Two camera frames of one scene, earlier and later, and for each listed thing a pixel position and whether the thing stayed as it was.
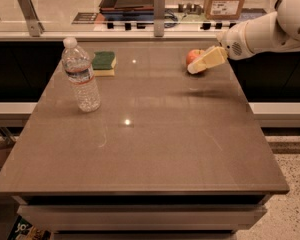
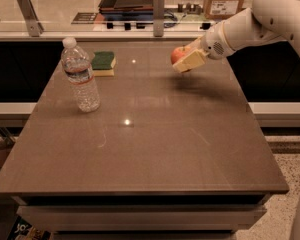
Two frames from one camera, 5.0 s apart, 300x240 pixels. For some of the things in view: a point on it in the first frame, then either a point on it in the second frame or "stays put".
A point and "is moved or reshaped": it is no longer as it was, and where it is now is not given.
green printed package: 23,229 stays put
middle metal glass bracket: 159,8 stays put
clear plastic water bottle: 78,66 stays put
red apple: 192,54 is moved or reshaped
